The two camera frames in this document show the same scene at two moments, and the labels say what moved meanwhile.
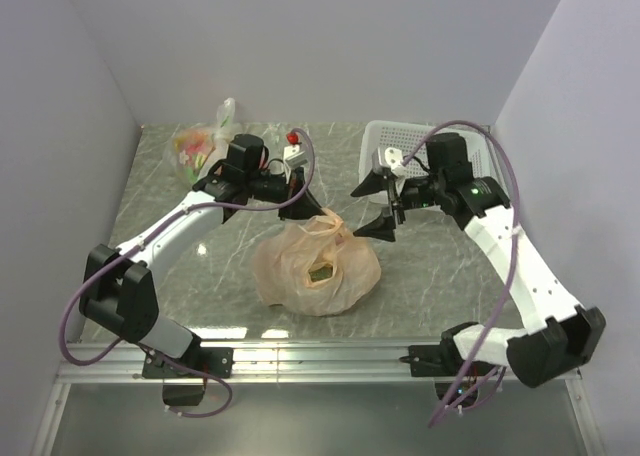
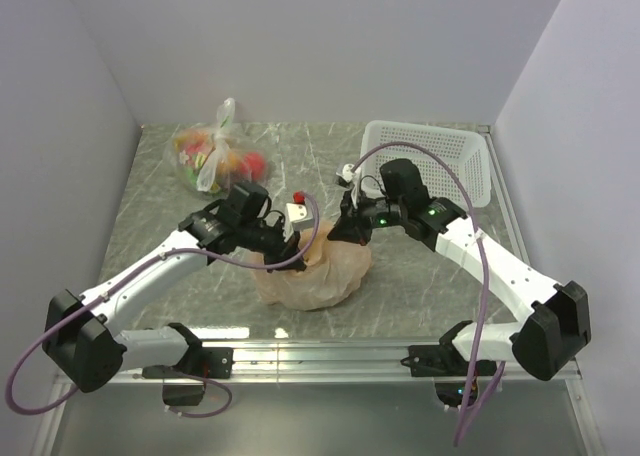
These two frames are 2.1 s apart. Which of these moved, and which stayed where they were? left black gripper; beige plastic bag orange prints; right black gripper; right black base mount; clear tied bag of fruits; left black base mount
Moved: left black gripper; beige plastic bag orange prints; right black gripper
Stayed: left black base mount; clear tied bag of fruits; right black base mount
